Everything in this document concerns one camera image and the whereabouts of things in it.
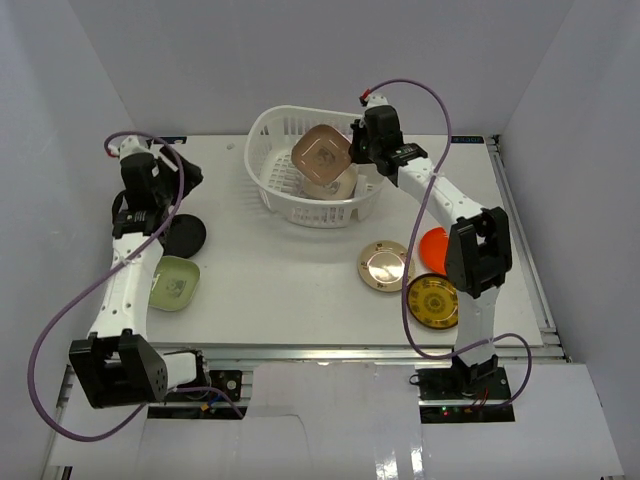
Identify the left blue corner label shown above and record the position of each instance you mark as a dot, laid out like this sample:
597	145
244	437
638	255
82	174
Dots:
175	139

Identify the beige round calligraphy plate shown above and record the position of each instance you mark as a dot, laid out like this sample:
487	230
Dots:
381	266

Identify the blue corner label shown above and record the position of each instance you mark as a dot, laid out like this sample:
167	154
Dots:
175	139
471	139

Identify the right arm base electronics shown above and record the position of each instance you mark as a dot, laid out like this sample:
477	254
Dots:
445	399

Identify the cream square panda plate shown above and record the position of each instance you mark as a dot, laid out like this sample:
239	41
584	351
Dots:
340	189

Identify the white plastic dish basket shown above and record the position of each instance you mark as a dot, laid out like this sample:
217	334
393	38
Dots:
267	159

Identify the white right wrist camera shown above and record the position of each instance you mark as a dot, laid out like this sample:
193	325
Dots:
370	99

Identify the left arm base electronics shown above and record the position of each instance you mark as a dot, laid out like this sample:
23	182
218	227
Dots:
226	402

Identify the brown yellow round plate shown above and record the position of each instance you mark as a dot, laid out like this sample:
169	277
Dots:
432	301

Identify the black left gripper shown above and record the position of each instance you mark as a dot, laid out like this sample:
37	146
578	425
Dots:
181	170

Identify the tan square panda plate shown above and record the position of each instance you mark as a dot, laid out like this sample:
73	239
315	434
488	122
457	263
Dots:
321	154

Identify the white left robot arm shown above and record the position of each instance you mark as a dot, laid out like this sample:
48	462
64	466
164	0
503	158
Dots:
115	364

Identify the orange round plate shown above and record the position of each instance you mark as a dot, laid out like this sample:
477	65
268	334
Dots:
433	249

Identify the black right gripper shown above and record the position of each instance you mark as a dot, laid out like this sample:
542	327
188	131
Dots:
358	133

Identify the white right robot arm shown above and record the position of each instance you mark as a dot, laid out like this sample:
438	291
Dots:
478	255

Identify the green square panda plate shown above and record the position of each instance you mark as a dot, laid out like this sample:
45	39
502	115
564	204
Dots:
174	283

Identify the black round plate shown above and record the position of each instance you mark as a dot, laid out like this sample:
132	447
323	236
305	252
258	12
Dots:
185	236

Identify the right blue corner label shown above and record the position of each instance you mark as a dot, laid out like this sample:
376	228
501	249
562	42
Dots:
471	139

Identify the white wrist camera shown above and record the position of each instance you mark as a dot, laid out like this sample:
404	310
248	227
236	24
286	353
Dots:
370	99
129	145

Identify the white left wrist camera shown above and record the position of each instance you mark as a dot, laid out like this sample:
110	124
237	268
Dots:
129	145

